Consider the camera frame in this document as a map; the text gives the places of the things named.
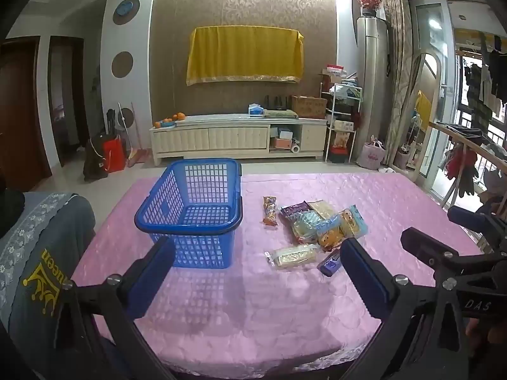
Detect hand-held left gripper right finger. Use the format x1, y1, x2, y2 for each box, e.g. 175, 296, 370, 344
340, 237, 476, 380

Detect small blue purple packet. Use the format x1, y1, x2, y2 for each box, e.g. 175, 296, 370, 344
318, 250, 343, 278

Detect standing air conditioner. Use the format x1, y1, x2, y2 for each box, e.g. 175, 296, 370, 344
357, 16, 391, 159

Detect blue plastic basket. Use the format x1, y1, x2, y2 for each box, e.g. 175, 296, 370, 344
135, 158, 243, 269

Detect yellow cloth cover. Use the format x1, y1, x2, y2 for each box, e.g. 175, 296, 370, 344
186, 26, 305, 86

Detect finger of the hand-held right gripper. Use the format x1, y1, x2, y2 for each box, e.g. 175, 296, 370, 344
447, 206, 492, 232
401, 227, 456, 264

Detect long orange snack packet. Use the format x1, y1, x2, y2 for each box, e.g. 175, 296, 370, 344
262, 196, 279, 228

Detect grey crown print chair cover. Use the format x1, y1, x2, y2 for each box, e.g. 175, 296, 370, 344
0, 192, 96, 365

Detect red bag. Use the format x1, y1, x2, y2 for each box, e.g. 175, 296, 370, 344
103, 136, 125, 173

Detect clear blue bread packet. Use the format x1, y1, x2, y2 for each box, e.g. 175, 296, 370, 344
337, 205, 368, 239
316, 216, 346, 252

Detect round brown wall disc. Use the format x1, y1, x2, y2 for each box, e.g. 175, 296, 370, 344
111, 51, 134, 79

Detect white shelf rack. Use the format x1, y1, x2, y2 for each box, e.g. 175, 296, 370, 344
320, 83, 363, 163

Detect clear cracker packet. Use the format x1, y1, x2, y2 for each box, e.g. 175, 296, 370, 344
265, 244, 321, 270

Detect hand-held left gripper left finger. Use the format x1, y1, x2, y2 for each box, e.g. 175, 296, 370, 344
51, 237, 177, 380

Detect hanging dark clothes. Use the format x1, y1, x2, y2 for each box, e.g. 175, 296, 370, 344
461, 34, 507, 127

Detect cardboard box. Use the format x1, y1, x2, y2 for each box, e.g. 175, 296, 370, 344
292, 95, 328, 119

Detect red green snack packet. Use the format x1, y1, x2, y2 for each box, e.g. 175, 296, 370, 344
291, 211, 329, 244

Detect round blue wall plate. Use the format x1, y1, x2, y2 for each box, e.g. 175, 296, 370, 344
113, 0, 140, 25

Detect person's right hand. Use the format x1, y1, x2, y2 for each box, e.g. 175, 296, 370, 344
465, 317, 507, 349

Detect broom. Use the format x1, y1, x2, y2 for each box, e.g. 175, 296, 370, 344
127, 102, 149, 167

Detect pink tablecloth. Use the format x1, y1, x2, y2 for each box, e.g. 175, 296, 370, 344
71, 172, 482, 378

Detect vase with red flowers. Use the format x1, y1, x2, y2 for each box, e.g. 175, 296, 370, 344
356, 0, 384, 18

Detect arched floor mirror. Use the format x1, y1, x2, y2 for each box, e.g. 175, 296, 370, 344
404, 52, 441, 183

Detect yellow snack packet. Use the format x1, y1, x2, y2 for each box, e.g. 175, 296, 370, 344
308, 200, 337, 220

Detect pink bag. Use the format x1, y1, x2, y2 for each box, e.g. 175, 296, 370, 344
356, 136, 386, 170

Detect red black clothes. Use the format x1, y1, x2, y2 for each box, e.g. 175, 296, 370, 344
444, 142, 482, 196

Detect purple snack packet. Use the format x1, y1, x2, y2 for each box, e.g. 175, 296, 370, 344
280, 201, 311, 218

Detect cream tv cabinet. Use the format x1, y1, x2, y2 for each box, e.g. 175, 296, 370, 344
150, 114, 329, 167

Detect black bag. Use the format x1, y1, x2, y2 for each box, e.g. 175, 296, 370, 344
83, 135, 109, 183

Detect brown wooden door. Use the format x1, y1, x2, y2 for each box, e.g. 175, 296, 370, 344
0, 36, 52, 193

